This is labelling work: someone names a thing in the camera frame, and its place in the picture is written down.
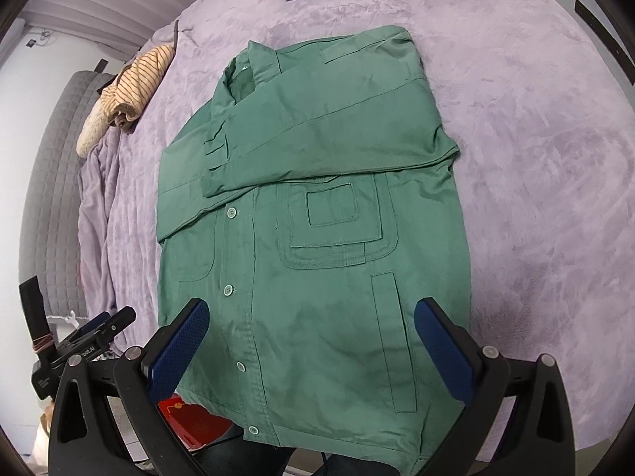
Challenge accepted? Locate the green work jacket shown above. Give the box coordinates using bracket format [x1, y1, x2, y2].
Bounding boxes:
[156, 26, 470, 475]

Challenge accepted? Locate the red box on floor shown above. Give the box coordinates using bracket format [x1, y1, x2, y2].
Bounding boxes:
[158, 394, 233, 451]

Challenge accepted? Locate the grey quilted headboard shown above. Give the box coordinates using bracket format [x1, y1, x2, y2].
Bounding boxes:
[18, 71, 113, 321]

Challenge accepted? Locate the grey throw blanket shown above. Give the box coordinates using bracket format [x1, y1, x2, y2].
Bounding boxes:
[77, 128, 121, 319]

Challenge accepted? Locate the beige striped garment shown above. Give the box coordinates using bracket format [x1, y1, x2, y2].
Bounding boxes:
[77, 44, 175, 158]

